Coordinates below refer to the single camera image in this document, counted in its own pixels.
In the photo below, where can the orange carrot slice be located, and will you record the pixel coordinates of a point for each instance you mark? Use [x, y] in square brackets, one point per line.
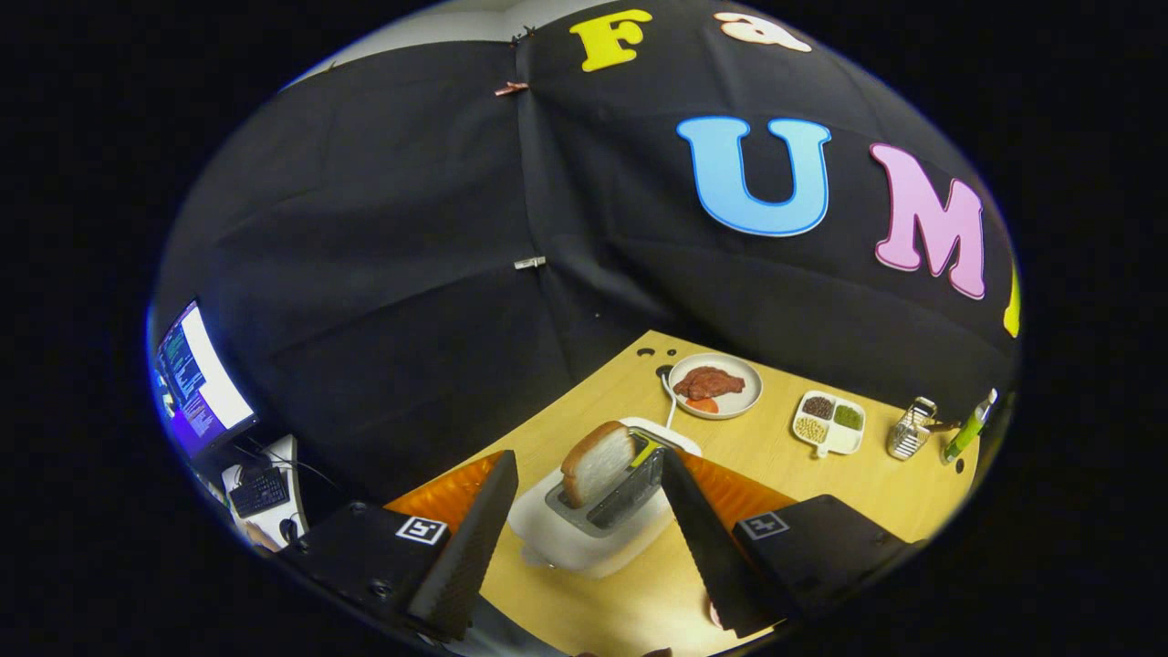
[703, 405]

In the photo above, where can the white desk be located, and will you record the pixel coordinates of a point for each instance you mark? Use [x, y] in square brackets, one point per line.
[258, 531]

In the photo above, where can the white bread slice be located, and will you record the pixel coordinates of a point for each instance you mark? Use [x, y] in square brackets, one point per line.
[598, 464]

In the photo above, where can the green drink bottle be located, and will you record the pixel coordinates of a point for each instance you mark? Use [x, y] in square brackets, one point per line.
[965, 433]

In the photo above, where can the red meat slice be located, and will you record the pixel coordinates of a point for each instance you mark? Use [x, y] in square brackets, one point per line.
[710, 381]

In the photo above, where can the copper clip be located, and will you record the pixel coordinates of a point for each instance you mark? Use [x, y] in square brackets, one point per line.
[511, 88]

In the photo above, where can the silver clip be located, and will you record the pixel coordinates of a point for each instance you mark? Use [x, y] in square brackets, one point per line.
[529, 263]

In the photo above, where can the black keyboard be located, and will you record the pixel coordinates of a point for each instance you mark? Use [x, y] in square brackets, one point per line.
[260, 491]

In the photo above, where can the white toaster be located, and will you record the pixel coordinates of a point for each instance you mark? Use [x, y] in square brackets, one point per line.
[584, 547]

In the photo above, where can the white divided bean dish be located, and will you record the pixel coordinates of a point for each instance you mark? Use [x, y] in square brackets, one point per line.
[844, 441]

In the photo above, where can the black computer mouse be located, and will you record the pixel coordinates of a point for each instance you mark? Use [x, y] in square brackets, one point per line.
[288, 530]

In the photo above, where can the row of black cloth clips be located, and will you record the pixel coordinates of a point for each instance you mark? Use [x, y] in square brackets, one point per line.
[522, 36]

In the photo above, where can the round grey plate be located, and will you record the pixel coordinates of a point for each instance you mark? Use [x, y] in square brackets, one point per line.
[741, 401]

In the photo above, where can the metal cutlery holder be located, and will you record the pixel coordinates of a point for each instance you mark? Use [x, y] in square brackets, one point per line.
[908, 438]

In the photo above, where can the black backdrop cloth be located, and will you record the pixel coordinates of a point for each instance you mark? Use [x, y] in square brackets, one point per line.
[411, 274]

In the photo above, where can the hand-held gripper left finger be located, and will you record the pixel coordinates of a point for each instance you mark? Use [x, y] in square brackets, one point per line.
[474, 538]

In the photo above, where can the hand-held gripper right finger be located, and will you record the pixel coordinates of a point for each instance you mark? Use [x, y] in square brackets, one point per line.
[707, 547]

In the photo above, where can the computer monitor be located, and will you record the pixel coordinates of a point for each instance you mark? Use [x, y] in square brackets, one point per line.
[210, 383]

